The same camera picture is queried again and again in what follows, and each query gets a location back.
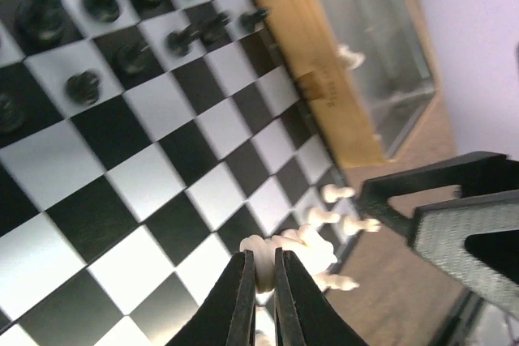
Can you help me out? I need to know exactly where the black white chess board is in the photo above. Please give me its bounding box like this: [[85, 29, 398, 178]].
[[1, 0, 345, 345]]

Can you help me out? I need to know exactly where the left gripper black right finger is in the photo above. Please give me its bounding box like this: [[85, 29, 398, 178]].
[[274, 248, 365, 346]]

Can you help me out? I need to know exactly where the white chess piece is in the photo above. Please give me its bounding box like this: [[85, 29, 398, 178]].
[[337, 44, 366, 70], [342, 216, 381, 236], [321, 184, 356, 203]]

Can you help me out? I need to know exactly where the orange metal tin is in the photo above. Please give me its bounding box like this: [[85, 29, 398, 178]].
[[256, 0, 439, 169]]

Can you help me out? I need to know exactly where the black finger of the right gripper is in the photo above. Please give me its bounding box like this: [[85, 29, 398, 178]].
[[356, 151, 518, 316]]

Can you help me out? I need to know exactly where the white chess piece lying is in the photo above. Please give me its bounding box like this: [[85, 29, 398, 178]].
[[337, 44, 366, 70]]

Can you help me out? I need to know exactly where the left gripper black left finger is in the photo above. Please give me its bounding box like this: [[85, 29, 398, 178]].
[[168, 250, 255, 346]]

